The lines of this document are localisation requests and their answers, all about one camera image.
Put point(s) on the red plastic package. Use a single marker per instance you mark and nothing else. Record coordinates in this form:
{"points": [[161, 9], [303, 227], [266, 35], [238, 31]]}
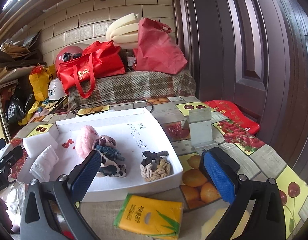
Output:
{"points": [[231, 111]]}

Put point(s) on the dark red fabric bag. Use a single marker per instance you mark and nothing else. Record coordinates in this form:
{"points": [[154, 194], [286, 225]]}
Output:
{"points": [[157, 51]]}

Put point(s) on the black small box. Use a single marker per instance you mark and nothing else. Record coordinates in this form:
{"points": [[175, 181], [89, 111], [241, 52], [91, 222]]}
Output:
{"points": [[224, 157]]}

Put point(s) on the white open small box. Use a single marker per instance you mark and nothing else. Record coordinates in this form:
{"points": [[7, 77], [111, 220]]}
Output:
{"points": [[199, 121]]}

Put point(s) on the white foam block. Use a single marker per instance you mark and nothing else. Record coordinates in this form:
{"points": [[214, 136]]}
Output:
{"points": [[35, 145]]}

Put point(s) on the white folded cloth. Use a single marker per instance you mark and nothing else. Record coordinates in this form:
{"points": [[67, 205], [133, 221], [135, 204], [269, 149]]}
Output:
{"points": [[44, 164]]}

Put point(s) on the yellow tissue pack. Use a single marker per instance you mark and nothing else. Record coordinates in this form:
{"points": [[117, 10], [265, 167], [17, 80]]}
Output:
{"points": [[150, 217]]}

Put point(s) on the white helmet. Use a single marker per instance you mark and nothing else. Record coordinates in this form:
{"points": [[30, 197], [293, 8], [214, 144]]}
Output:
{"points": [[55, 90]]}

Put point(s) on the white cardboard tray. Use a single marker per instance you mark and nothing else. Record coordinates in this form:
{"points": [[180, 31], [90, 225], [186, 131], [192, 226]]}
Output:
{"points": [[135, 131]]}

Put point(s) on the red shiny tote bag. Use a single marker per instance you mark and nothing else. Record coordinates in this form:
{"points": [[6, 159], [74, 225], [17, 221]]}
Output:
{"points": [[100, 59]]}

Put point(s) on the brown braided scrunchie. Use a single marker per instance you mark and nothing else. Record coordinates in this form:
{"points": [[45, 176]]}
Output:
{"points": [[155, 166]]}

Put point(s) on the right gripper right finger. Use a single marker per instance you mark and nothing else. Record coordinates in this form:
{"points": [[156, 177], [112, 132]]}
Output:
{"points": [[267, 219]]}

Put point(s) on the plaid covered bench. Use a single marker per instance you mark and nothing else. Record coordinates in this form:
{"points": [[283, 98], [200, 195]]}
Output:
{"points": [[134, 86]]}

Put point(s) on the fruit pattern tablecloth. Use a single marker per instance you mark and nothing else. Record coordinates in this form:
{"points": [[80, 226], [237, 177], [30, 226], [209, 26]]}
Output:
{"points": [[258, 161]]}

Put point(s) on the brown door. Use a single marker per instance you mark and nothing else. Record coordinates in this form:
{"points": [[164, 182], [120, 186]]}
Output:
{"points": [[253, 53]]}

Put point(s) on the pink fluffy puff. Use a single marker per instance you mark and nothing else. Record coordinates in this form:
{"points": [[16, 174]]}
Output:
{"points": [[85, 138]]}

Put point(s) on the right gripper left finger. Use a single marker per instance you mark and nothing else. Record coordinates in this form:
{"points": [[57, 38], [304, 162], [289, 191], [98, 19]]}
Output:
{"points": [[38, 220]]}

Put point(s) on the yellow gift bag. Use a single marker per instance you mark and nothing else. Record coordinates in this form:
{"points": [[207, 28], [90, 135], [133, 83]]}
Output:
{"points": [[40, 77]]}

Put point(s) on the yellow round sponge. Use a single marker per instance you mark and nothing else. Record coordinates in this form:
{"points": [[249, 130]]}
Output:
{"points": [[213, 221]]}

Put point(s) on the red helmet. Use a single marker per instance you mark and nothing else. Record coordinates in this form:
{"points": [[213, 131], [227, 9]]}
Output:
{"points": [[67, 54]]}

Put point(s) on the cream foam roll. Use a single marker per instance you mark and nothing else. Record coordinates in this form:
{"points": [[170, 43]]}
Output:
{"points": [[124, 31]]}

